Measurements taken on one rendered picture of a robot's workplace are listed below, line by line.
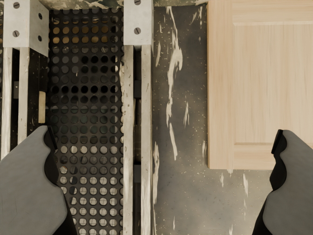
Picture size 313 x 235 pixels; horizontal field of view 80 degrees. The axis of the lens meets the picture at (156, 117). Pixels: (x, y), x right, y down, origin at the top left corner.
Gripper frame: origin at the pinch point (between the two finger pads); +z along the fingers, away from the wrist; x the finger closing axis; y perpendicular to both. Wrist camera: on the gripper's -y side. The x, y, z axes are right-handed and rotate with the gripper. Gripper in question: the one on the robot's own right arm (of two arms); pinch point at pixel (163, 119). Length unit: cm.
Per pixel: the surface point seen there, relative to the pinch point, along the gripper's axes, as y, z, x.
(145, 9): -5.8, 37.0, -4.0
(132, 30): -1.9, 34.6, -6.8
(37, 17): -4, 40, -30
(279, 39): 0.4, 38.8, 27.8
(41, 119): 18.1, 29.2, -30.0
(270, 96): 12.0, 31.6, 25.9
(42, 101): 14.3, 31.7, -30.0
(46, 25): -2, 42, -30
